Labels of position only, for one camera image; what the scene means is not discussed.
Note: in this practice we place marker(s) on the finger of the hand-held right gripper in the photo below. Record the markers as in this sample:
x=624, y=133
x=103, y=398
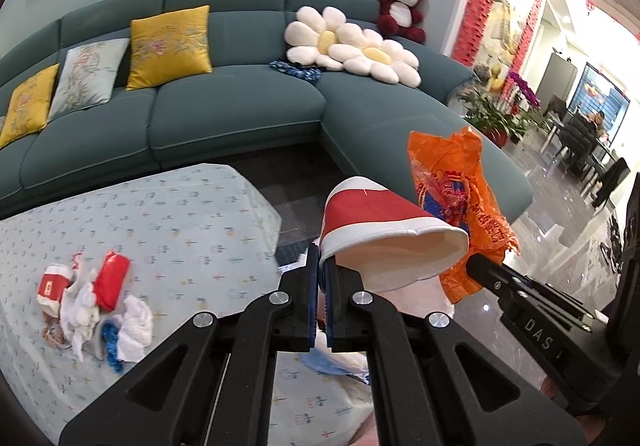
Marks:
x=492, y=278

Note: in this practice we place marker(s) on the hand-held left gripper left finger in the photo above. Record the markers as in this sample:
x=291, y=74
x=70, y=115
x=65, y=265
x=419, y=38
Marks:
x=312, y=278

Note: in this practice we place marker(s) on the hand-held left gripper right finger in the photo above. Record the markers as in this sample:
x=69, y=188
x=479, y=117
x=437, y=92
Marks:
x=327, y=288

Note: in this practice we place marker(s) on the white plastic bag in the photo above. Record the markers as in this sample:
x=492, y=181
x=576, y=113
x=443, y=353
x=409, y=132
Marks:
x=415, y=298

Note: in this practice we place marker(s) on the red and white paper cup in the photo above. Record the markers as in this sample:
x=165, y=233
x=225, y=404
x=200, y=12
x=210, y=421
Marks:
x=375, y=218

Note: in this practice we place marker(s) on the orange plastic wrapper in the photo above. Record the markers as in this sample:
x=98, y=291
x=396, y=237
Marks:
x=450, y=165

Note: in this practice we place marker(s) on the patterned pale tablecloth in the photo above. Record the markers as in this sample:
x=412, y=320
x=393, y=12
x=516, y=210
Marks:
x=175, y=226

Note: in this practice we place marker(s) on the potted green plant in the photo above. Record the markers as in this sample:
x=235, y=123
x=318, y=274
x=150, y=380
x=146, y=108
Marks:
x=492, y=118

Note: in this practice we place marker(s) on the black dining chair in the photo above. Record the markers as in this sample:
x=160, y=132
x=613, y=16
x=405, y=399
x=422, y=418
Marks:
x=577, y=140

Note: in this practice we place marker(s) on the crumpled white tissue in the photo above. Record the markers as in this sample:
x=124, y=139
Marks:
x=80, y=311
x=136, y=326

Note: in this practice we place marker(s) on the teal sofa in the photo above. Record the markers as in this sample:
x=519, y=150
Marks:
x=225, y=115

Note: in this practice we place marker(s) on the purple orchid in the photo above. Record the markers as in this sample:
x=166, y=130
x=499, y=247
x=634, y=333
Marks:
x=525, y=90

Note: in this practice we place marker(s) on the red packet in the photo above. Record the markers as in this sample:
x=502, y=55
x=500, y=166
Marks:
x=112, y=278

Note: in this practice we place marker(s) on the yellow gourd ornament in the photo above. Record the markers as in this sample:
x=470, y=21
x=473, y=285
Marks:
x=496, y=78

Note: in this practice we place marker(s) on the blue patterned cloth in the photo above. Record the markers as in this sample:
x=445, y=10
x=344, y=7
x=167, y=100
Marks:
x=297, y=70

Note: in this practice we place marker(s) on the blue crumpled item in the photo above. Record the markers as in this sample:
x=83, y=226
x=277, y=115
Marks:
x=111, y=343

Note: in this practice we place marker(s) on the dark cabinet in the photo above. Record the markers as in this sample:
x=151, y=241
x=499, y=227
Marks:
x=555, y=75

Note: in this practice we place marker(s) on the white flower cushion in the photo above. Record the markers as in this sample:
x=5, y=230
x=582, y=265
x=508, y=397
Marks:
x=310, y=33
x=385, y=58

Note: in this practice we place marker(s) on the small red white paper carton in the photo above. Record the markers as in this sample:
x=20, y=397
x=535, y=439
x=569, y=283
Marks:
x=51, y=286

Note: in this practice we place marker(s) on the large yellow embroidered cushion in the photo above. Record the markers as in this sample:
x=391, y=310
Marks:
x=167, y=48

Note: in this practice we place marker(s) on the red teddy bear plush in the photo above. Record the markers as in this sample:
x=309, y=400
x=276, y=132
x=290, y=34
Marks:
x=400, y=5

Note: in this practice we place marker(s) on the pale floral cushion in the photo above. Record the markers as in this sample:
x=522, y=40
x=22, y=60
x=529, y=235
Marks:
x=87, y=75

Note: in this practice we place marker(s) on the small yellow embroidered cushion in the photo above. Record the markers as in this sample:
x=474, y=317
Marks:
x=27, y=105

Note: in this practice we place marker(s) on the blue wall screen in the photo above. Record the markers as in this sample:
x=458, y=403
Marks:
x=607, y=95

